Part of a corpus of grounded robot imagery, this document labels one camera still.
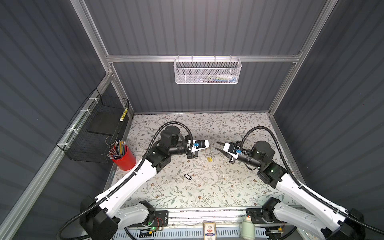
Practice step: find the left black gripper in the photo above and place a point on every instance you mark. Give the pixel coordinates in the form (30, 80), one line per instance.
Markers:
(190, 156)

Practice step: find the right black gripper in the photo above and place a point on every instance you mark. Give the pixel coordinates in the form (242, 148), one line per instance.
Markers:
(226, 154)

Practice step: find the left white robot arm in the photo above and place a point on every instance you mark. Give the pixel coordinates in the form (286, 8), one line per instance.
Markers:
(101, 217)

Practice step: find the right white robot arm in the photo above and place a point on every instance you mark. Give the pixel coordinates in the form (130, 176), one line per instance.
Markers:
(321, 218)

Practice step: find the black key tag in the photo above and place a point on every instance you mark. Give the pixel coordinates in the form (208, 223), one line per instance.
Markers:
(188, 177)

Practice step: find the red pencil cup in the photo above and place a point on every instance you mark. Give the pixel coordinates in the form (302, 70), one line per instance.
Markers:
(121, 155)

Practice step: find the small card box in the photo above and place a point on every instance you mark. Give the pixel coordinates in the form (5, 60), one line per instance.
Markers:
(209, 231)

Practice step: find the yellow marker in basket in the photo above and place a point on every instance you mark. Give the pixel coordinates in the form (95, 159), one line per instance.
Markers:
(123, 115)

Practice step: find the pale green bottle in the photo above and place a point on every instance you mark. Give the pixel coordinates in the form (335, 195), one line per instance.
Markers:
(247, 229)

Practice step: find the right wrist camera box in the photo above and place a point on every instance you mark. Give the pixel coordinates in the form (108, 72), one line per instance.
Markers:
(232, 149)

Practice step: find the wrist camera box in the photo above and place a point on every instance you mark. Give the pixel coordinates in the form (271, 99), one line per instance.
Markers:
(201, 144)
(232, 149)

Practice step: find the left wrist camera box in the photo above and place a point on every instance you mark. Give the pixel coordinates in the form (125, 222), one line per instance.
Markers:
(201, 144)

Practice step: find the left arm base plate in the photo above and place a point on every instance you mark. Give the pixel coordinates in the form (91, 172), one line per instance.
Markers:
(160, 219)

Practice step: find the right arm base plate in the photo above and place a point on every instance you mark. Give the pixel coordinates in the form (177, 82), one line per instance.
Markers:
(258, 216)

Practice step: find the white mesh wall basket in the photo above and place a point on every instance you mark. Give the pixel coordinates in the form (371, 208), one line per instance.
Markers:
(209, 71)

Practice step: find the black wire wall basket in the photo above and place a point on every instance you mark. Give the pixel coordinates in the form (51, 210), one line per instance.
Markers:
(94, 128)

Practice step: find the slotted cable duct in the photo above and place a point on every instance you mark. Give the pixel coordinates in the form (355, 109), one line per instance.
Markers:
(222, 233)

